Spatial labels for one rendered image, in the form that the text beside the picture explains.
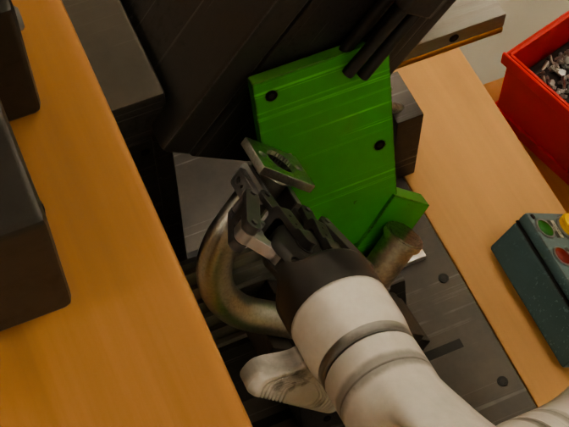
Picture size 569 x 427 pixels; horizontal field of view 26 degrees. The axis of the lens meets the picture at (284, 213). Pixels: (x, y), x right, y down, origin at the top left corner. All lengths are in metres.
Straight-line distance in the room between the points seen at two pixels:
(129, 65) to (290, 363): 0.28
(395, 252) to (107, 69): 0.29
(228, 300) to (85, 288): 0.48
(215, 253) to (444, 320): 0.35
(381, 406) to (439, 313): 0.48
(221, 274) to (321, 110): 0.15
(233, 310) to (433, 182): 0.38
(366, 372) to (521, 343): 0.47
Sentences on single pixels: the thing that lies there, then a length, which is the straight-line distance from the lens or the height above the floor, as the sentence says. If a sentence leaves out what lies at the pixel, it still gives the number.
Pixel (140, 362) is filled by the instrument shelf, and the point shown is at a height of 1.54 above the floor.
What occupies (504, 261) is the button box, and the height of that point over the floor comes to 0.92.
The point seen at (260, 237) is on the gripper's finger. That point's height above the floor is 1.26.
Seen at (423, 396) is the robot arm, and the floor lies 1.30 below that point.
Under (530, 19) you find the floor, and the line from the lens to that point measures 2.70.
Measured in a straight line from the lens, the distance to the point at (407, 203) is 1.08.
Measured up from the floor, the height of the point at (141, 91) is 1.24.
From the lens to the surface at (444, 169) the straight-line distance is 1.35.
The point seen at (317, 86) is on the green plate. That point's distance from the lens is 0.96.
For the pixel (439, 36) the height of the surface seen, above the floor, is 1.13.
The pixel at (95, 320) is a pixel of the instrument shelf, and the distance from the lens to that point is 0.54.
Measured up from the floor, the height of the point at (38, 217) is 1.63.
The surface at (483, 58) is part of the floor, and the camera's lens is 2.61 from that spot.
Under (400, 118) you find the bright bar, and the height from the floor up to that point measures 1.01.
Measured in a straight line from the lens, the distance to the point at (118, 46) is 1.01.
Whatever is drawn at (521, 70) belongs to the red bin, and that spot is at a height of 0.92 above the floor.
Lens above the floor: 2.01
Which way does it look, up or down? 59 degrees down
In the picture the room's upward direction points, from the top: straight up
